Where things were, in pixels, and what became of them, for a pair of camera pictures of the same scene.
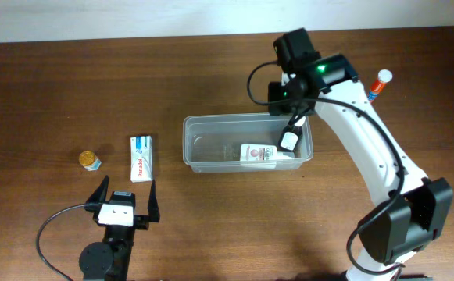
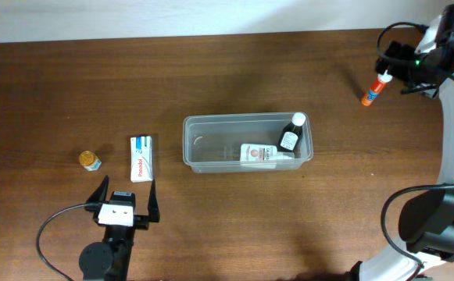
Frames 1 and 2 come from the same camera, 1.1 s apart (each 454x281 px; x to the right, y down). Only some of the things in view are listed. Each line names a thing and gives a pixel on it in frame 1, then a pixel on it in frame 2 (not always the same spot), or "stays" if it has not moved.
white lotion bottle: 262,156 stays
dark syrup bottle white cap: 291,135 stays
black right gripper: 289,137 to 395,62
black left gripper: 141,221 stays
